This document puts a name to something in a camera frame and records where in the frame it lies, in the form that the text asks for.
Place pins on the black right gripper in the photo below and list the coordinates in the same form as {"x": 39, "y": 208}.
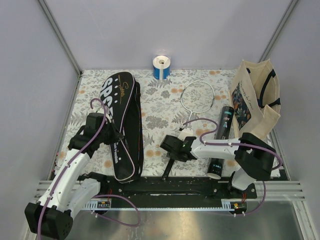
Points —
{"x": 174, "y": 156}

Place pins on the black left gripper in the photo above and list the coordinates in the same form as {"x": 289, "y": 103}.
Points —
{"x": 116, "y": 136}

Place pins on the white unstrung badminton racket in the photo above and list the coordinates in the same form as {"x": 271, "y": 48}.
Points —
{"x": 196, "y": 98}

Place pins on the black sport racket cover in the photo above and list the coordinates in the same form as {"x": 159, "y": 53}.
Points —
{"x": 121, "y": 93}

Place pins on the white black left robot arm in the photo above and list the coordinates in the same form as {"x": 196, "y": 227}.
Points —
{"x": 53, "y": 214}

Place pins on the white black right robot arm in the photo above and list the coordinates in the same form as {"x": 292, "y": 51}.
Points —
{"x": 254, "y": 156}

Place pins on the floral patterned table mat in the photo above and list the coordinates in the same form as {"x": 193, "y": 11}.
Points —
{"x": 161, "y": 109}

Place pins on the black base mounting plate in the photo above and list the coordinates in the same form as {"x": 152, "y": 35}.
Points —
{"x": 200, "y": 186}

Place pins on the blue white tape roll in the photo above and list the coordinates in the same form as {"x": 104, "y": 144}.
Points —
{"x": 161, "y": 67}

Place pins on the beige canvas tote bag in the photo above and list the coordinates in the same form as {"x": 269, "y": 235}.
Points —
{"x": 255, "y": 96}

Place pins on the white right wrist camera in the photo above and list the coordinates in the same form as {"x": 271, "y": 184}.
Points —
{"x": 185, "y": 132}

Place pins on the aluminium frame rail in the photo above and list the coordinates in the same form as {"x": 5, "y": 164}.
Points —
{"x": 270, "y": 191}

